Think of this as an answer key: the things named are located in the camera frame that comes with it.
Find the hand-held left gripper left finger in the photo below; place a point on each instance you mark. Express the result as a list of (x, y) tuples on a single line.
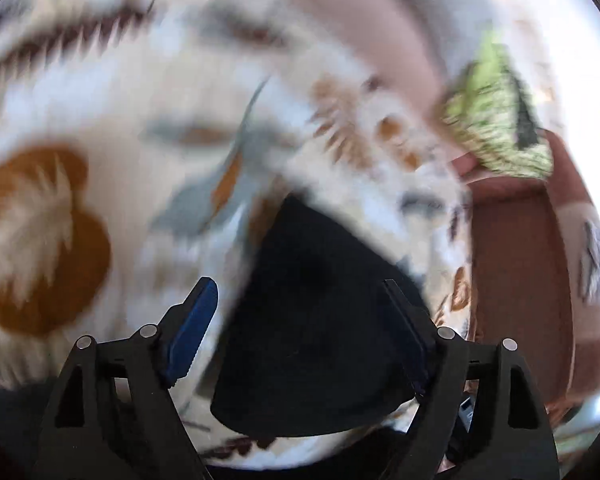
[(195, 325)]

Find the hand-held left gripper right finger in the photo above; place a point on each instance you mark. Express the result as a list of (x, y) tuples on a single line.
[(410, 340)]

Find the black pants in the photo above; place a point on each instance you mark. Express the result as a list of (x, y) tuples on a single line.
[(310, 335)]

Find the green checkered folded blanket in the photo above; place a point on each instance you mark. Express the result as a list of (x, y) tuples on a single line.
[(490, 130)]

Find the leaf print plush blanket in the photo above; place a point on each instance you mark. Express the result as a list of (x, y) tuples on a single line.
[(130, 85)]

